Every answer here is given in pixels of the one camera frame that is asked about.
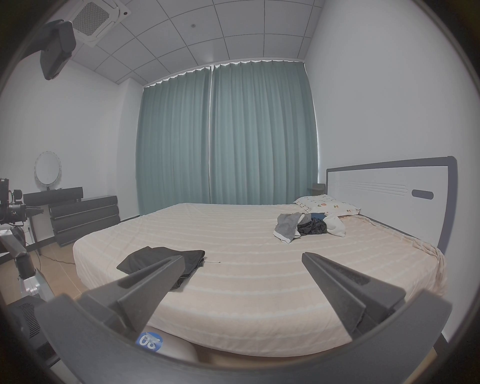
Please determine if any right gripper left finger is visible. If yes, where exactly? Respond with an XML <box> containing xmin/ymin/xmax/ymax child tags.
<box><xmin>77</xmin><ymin>255</ymin><xmax>185</xmax><ymax>341</ymax></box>

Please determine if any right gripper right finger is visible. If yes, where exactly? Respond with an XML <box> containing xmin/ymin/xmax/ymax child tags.
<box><xmin>302</xmin><ymin>252</ymin><xmax>407</xmax><ymax>336</ymax></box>

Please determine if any black garment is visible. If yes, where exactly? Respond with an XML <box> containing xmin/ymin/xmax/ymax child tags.
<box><xmin>116</xmin><ymin>246</ymin><xmax>221</xmax><ymax>292</ymax></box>

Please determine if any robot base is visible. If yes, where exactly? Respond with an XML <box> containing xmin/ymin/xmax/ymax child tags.
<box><xmin>7</xmin><ymin>295</ymin><xmax>203</xmax><ymax>367</ymax></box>

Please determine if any bed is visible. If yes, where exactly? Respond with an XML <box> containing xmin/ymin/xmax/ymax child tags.
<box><xmin>72</xmin><ymin>156</ymin><xmax>459</xmax><ymax>361</ymax></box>

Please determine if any dark grey garment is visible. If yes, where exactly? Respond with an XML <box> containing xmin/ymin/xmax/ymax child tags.
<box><xmin>297</xmin><ymin>218</ymin><xmax>328</xmax><ymax>236</ymax></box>

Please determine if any white printed pillow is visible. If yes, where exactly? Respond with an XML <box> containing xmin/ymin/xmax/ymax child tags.
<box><xmin>293</xmin><ymin>194</ymin><xmax>361</xmax><ymax>218</ymax></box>

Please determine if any grey garment with white trim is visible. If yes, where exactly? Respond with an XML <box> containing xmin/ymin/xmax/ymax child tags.
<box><xmin>274</xmin><ymin>212</ymin><xmax>307</xmax><ymax>244</ymax></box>

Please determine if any black chest of drawers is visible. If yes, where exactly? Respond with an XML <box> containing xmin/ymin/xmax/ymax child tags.
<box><xmin>49</xmin><ymin>195</ymin><xmax>121</xmax><ymax>247</ymax></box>

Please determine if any black dressing table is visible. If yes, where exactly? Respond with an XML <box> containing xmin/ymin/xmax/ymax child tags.
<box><xmin>23</xmin><ymin>187</ymin><xmax>84</xmax><ymax>253</ymax></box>

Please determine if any blue-green curtain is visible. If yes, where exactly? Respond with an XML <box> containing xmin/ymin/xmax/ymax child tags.
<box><xmin>210</xmin><ymin>59</ymin><xmax>320</xmax><ymax>205</ymax></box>
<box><xmin>136</xmin><ymin>64</ymin><xmax>213</xmax><ymax>217</ymax></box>

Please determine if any round white framed mirror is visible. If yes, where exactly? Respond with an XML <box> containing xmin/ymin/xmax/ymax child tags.
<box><xmin>34</xmin><ymin>151</ymin><xmax>62</xmax><ymax>190</ymax></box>

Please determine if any ceiling air conditioner vent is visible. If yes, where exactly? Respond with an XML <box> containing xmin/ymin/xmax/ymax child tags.
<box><xmin>69</xmin><ymin>0</ymin><xmax>133</xmax><ymax>48</ymax></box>

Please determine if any black cable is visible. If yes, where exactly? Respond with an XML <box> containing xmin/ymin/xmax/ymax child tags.
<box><xmin>35</xmin><ymin>251</ymin><xmax>77</xmax><ymax>265</ymax></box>

